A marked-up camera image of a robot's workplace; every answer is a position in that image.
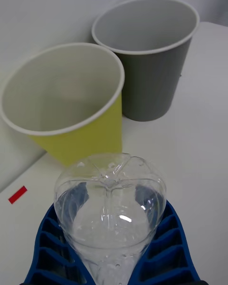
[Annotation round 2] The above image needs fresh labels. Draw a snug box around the yellow-green plastic bin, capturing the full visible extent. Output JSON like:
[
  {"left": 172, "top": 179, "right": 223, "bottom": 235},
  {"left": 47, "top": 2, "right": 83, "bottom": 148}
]
[{"left": 0, "top": 42, "right": 125, "bottom": 167}]

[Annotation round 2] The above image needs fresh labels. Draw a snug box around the grey plastic bin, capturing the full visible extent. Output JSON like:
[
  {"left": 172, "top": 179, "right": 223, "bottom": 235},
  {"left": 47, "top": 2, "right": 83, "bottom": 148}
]
[{"left": 91, "top": 0, "right": 200, "bottom": 122}]

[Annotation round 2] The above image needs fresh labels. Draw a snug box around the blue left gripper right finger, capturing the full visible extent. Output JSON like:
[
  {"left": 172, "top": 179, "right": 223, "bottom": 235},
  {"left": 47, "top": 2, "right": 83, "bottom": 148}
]
[{"left": 136, "top": 199, "right": 201, "bottom": 285}]

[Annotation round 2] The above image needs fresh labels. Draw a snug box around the clear plastic bottle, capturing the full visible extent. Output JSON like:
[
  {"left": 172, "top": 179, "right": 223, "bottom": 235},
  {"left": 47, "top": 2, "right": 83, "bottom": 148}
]
[{"left": 53, "top": 152, "right": 167, "bottom": 285}]

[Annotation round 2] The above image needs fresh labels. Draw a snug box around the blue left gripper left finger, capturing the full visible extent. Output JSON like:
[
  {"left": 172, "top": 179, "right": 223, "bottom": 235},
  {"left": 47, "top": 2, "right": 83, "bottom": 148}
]
[{"left": 23, "top": 204, "right": 95, "bottom": 285}]

